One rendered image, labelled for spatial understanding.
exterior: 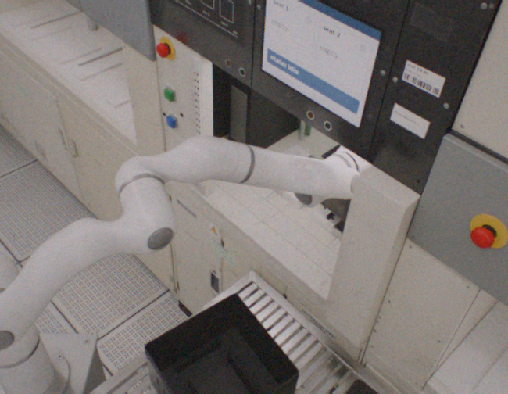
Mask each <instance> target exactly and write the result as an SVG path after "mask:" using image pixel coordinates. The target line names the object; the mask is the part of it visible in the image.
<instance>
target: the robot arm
mask: <svg viewBox="0 0 508 394"><path fill-rule="evenodd" d="M370 167H372V165H371V164H369V163H368V162H367V161H366V160H365V159H362V158H360V157H358V156H357V155H356V154H354V153H353V152H351V151H349V150H348V149H345V148H344V147H342V146H341V147H340V148H339V149H338V150H337V151H336V152H335V153H334V154H332V155H331V156H329V157H327V158H326V159H322V160H319V159H315V158H310V157H305V156H295V155H290V154H285V153H280V152H275V151H271V150H269V149H263V148H260V147H255V146H252V145H246V144H243V143H239V142H236V141H229V140H226V139H222V138H216V137H212V136H210V135H206V134H201V135H196V136H193V138H189V139H187V140H185V141H183V142H182V143H180V144H179V145H177V146H176V147H174V148H173V149H171V150H168V151H166V152H163V153H161V154H158V155H154V156H135V157H131V158H130V159H128V160H127V161H125V162H124V163H123V165H122V166H121V167H120V169H119V170H118V172H117V174H116V176H115V181H114V182H115V189H116V192H117V194H118V196H119V199H120V203H121V205H122V208H123V215H122V217H121V218H119V219H118V220H114V221H104V220H99V219H95V218H90V217H86V218H81V219H79V220H75V221H74V222H73V223H72V224H70V225H68V226H67V227H64V228H63V229H61V230H60V231H58V232H56V233H55V234H53V235H52V236H50V237H49V239H47V240H46V241H45V242H43V243H42V244H40V245H39V246H38V248H37V249H36V250H34V252H33V253H32V255H31V256H30V258H29V260H28V261H27V262H26V263H25V264H24V267H23V269H22V270H21V272H20V270H19V268H18V267H17V266H16V265H15V262H14V261H13V260H12V259H11V258H10V257H9V256H8V255H6V254H4V253H2V252H0V394H63V393H64V391H65V389H66V386H67V383H68V380H69V378H70V367H69V364H68V362H67V359H66V358H65V357H64V355H63V354H62V353H61V352H60V351H58V350H57V349H55V348H53V347H50V346H45V345H44V343H43V341H42V339H41V335H40V333H39V331H38V328H36V326H35V324H34V322H35V321H36V320H37V319H38V318H39V316H40V315H41V313H42V312H43V310H45V308H46V306H47V305H48V304H49V303H50V301H51V300H52V299H53V297H54V296H55V295H56V293H57V292H58V291H59V290H60V289H62V288H63V286H64V285H65V284H66V283H67V282H68V281H69V280H70V279H72V278H74V277H76V276H77V274H79V273H80V272H81V271H84V270H86V269H87V268H89V267H90V266H92V265H94V264H96V263H97V262H98V261H99V260H101V259H103V258H105V257H108V256H112V255H116V254H137V255H148V254H152V253H157V252H158V251H159V250H161V249H163V248H164V247H165V246H167V245H168V244H169V243H171V242H172V241H173V239H174V237H175V235H176V233H177V216H176V213H175V210H174V206H173V204H172V202H171V200H170V197H169V195H168V193H166V189H165V188H164V185H165V183H166V182H168V181H179V182H184V183H199V182H202V181H206V180H209V179H215V180H220V181H228V182H233V183H238V184H242V185H247V186H251V187H256V188H266V189H272V190H278V191H285V192H294V195H295V197H296V198H297V199H298V201H299V202H300V203H302V204H303V205H304V206H308V207H314V206H316V205H317V204H319V203H320V202H322V201H324V200H325V199H330V198H337V199H351V198H352V194H353V191H354V188H355V183H356V177H357V176H358V175H360V174H361V173H362V172H364V171H365V170H367V169H369V168H370Z"/></svg>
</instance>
